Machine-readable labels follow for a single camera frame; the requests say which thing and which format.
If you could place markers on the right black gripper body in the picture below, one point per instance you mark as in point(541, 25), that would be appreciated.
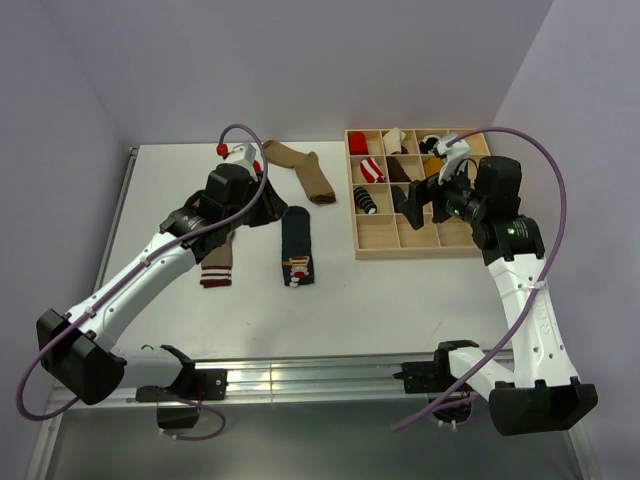
point(451, 197)

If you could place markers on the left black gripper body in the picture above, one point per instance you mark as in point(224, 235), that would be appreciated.
point(263, 211)

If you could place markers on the navy blue patterned sock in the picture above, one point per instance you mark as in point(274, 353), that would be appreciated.
point(296, 248)

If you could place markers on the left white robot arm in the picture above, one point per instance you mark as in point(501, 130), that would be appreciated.
point(79, 346)

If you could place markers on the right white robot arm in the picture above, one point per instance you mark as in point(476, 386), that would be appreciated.
point(543, 391)

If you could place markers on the rolled dark brown sock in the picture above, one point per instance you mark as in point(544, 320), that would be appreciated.
point(396, 172)

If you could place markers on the rolled mustard yellow sock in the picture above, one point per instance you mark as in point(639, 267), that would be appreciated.
point(432, 166)

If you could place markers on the rolled black striped sock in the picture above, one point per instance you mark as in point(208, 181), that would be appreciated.
point(364, 201)

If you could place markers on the wooden compartment tray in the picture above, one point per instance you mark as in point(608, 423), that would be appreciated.
point(498, 228)

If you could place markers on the rolled red white striped sock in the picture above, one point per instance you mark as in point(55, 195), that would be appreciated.
point(371, 171)

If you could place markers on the tan sock at back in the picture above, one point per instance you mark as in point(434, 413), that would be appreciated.
point(306, 166)

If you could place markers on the rolled black white sock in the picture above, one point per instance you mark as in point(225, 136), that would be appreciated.
point(427, 143)

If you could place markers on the rolled cream sock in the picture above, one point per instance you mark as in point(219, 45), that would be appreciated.
point(393, 141)

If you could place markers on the brown sock with striped cuff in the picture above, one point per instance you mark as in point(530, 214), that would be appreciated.
point(216, 268)

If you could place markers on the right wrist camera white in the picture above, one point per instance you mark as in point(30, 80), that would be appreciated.
point(451, 150)

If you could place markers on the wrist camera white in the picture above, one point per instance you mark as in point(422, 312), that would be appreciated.
point(451, 150)
point(243, 154)

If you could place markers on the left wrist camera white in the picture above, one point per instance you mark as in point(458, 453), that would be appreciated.
point(243, 154)

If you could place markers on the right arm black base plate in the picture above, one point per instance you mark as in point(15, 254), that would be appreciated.
point(431, 377)

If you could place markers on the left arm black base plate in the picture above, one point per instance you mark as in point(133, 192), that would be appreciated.
point(190, 388)

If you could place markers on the aluminium mounting rail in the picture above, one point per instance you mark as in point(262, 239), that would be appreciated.
point(368, 316)

